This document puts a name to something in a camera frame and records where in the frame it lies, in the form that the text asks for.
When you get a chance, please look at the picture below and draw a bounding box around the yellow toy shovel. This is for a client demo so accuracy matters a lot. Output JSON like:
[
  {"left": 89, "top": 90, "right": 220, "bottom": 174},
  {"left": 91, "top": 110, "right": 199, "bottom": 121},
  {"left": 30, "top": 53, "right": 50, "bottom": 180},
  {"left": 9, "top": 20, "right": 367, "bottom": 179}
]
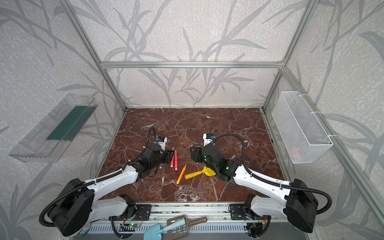
[{"left": 185, "top": 166, "right": 216, "bottom": 180}]

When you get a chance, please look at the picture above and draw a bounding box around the clear plastic wall bin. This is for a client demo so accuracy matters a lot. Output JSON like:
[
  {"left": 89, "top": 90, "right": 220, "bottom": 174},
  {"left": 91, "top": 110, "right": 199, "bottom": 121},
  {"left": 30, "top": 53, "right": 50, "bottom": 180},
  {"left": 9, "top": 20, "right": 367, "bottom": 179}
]
[{"left": 9, "top": 94, "right": 98, "bottom": 163}]

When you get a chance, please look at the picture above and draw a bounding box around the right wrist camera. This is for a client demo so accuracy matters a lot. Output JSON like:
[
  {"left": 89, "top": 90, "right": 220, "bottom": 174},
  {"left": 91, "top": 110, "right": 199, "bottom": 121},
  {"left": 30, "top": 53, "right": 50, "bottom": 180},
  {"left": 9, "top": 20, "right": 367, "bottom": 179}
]
[{"left": 203, "top": 133, "right": 215, "bottom": 147}]

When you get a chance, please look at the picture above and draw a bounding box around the orange marker pen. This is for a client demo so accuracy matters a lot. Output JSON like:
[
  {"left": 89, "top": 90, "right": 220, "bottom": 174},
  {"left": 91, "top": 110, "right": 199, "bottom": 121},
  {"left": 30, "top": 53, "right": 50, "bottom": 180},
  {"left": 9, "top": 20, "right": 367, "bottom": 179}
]
[{"left": 177, "top": 164, "right": 187, "bottom": 185}]

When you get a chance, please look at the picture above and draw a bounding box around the red marker pen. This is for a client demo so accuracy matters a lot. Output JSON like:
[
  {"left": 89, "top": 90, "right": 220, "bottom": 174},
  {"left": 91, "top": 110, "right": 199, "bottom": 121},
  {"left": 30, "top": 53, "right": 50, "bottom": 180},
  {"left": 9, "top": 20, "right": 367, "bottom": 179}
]
[{"left": 174, "top": 150, "right": 178, "bottom": 171}]

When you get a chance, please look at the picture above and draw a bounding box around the light blue toy shovel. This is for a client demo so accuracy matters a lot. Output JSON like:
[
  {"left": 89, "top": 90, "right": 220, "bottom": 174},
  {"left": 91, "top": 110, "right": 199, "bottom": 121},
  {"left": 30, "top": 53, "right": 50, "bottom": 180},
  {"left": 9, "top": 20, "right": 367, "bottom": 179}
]
[{"left": 144, "top": 219, "right": 186, "bottom": 240}]

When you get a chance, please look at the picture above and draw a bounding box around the pink marker pen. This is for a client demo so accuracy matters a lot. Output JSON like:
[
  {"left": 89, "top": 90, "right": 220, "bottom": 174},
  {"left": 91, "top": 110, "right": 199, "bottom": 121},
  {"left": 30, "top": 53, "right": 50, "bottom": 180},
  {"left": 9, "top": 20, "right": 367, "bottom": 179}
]
[{"left": 170, "top": 147, "right": 175, "bottom": 168}]

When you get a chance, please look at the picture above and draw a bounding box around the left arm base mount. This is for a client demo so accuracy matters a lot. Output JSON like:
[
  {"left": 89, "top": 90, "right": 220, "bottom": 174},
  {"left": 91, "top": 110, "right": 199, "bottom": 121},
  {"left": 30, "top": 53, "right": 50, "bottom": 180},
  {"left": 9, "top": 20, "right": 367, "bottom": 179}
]
[{"left": 122, "top": 204, "right": 152, "bottom": 221}]

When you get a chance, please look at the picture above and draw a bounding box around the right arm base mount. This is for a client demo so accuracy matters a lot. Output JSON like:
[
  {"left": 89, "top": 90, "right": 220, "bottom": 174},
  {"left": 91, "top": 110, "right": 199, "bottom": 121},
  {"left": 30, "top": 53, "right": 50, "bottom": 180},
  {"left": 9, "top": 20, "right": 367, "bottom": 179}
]
[{"left": 229, "top": 204, "right": 252, "bottom": 221}]

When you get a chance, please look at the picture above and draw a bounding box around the white wire mesh basket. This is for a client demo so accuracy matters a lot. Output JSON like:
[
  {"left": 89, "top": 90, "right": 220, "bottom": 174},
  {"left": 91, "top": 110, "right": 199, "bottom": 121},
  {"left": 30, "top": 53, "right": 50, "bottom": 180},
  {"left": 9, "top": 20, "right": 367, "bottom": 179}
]
[{"left": 272, "top": 91, "right": 334, "bottom": 164}]

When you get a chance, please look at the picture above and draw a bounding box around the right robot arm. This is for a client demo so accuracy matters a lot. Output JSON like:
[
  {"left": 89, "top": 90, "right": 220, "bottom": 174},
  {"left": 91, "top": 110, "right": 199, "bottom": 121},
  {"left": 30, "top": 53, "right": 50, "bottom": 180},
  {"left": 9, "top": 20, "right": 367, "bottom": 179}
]
[{"left": 190, "top": 143, "right": 332, "bottom": 233}]

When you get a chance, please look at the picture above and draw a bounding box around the small circuit board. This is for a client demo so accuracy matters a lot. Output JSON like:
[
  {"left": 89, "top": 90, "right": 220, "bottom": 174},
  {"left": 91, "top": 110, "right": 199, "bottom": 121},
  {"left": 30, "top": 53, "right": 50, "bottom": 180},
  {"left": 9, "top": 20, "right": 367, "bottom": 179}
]
[{"left": 119, "top": 223, "right": 141, "bottom": 232}]

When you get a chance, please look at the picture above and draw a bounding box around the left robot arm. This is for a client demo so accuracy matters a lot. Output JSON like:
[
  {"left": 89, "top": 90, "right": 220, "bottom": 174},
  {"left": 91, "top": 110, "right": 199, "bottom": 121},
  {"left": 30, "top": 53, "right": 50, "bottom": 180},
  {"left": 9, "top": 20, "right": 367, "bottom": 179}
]
[{"left": 39, "top": 143, "right": 174, "bottom": 237}]

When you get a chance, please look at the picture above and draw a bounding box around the brown toy rake sieve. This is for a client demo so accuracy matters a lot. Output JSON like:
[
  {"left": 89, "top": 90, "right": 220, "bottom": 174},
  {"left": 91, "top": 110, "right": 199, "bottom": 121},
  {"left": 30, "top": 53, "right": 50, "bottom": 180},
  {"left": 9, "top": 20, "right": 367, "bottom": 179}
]
[{"left": 167, "top": 215, "right": 208, "bottom": 240}]

